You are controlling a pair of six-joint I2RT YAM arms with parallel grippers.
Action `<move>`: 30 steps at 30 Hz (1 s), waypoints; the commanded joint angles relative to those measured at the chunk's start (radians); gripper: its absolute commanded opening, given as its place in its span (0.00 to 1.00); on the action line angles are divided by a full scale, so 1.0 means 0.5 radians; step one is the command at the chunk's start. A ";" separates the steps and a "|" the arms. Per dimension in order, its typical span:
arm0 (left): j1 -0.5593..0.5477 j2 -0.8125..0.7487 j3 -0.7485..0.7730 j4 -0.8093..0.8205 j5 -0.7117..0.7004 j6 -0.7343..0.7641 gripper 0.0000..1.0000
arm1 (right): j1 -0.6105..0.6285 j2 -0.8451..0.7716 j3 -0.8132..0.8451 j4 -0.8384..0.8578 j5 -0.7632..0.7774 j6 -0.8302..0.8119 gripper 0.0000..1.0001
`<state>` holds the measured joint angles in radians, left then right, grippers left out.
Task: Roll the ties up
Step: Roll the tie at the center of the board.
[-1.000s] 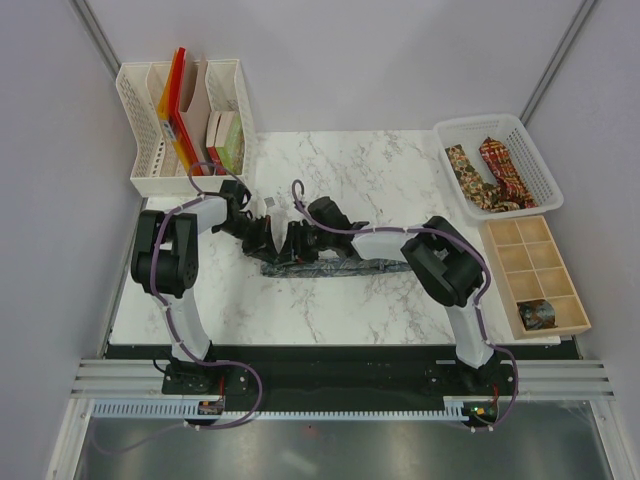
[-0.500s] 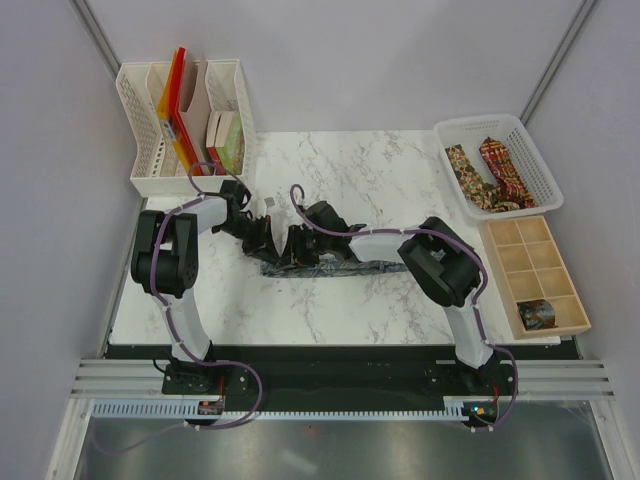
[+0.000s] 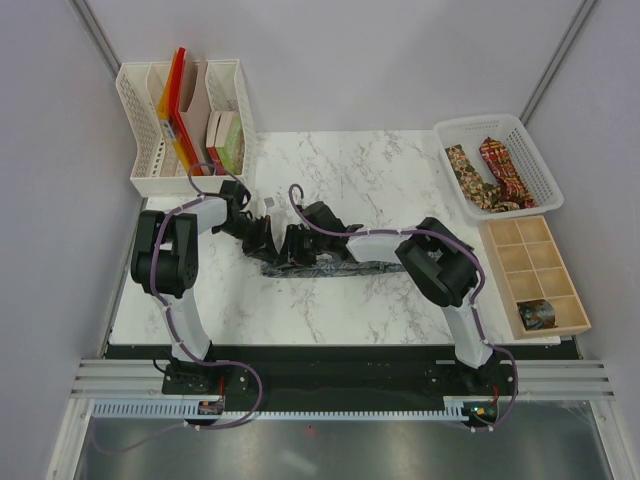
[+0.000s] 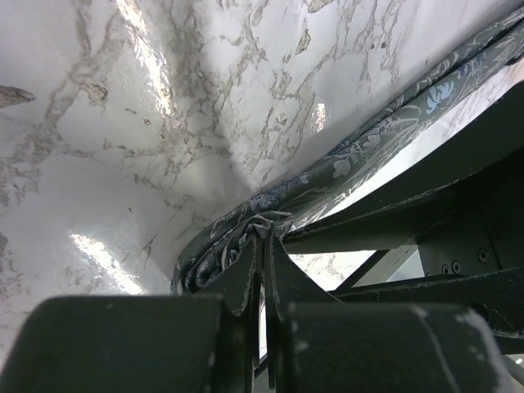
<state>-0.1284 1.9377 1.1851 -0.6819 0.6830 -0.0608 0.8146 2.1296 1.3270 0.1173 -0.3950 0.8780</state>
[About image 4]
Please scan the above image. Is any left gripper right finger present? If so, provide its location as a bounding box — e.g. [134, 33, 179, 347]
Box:
[263, 234, 514, 392]

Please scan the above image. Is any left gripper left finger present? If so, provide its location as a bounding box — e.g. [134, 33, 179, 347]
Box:
[1, 236, 260, 392]

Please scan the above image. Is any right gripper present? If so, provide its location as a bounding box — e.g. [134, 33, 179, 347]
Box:
[283, 84, 523, 352]

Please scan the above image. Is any blue grey floral tie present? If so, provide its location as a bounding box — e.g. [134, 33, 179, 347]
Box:
[170, 8, 523, 295]

